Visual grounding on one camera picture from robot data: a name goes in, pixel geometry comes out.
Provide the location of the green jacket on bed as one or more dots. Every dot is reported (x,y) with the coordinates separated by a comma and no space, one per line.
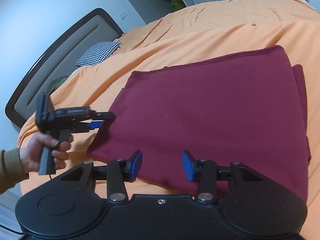
(55,84)

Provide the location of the olive sleeve left forearm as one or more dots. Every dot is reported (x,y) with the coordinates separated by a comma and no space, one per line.
(11,169)

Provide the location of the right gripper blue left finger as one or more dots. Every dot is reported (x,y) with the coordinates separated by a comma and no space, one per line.
(133,165)

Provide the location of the dark bed headboard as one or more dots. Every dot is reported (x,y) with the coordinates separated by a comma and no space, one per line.
(59,60)

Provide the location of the maroon long sleeve shirt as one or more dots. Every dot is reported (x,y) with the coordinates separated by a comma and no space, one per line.
(249,107)

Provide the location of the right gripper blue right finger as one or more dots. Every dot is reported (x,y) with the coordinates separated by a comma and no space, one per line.
(191,167)

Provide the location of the wall light switch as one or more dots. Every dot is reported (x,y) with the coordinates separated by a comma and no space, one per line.
(122,15)

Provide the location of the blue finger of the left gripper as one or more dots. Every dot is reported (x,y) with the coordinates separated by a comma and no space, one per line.
(91,125)
(103,116)

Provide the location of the checkered black white pillow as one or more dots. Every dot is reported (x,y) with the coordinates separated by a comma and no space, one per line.
(97,53)

